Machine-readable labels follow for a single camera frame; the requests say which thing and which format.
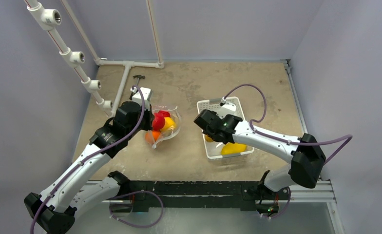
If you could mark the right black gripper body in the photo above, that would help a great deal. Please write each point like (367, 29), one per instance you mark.
(200, 119)

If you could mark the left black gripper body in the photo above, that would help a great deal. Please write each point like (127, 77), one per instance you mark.
(145, 123)

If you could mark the orange fruit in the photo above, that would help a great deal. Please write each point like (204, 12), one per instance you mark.
(152, 136)

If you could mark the orange mango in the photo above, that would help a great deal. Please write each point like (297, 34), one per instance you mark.
(208, 139)

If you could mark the clear zip top bag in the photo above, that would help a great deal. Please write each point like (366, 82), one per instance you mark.
(175, 115)

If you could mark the red dark apple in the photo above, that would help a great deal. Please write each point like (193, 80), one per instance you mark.
(162, 113)

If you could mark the yellow pear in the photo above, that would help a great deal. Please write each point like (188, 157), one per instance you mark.
(169, 124)

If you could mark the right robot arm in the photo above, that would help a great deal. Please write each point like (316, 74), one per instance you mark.
(303, 156)

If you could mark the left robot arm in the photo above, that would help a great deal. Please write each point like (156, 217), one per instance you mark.
(56, 208)

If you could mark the white plastic basket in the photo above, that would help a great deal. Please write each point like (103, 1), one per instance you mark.
(213, 149)

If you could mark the yellow mango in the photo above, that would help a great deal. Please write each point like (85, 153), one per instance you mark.
(233, 148)

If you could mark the small black hammer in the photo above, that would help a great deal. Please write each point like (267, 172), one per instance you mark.
(134, 88)

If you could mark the black base bar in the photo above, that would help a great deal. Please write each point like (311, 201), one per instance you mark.
(242, 195)

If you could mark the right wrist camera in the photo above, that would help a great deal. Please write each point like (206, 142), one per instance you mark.
(226, 108)

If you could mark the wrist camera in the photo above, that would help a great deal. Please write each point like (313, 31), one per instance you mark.
(142, 96)
(226, 108)

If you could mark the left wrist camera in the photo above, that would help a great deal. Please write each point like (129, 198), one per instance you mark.
(142, 96)

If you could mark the aluminium rail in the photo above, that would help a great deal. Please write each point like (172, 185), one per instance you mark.
(323, 192)

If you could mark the white pvc pipe frame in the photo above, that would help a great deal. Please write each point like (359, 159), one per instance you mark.
(50, 19)

